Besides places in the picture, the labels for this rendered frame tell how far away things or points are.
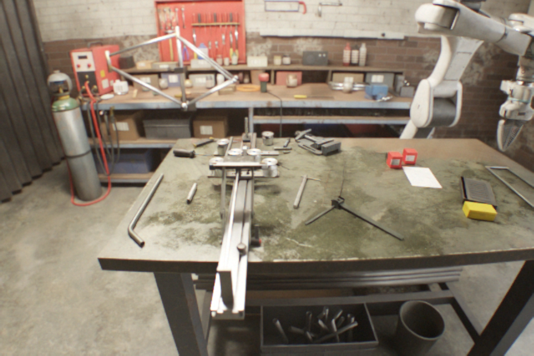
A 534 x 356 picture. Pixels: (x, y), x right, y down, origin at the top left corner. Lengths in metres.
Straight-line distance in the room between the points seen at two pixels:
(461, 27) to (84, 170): 2.64
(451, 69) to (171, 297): 1.48
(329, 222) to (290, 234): 0.12
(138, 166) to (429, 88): 2.37
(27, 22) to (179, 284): 3.18
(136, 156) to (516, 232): 2.61
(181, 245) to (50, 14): 3.25
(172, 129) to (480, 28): 2.18
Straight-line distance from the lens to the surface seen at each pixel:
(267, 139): 1.26
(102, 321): 1.85
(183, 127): 2.50
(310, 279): 1.52
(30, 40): 3.65
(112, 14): 3.37
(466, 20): 1.06
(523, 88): 1.23
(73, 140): 2.64
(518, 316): 1.39
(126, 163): 2.85
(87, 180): 2.78
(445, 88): 1.61
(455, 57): 1.53
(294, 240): 0.75
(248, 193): 0.87
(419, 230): 0.87
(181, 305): 0.96
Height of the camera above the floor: 1.38
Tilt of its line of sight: 25 degrees down
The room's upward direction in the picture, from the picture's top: straight up
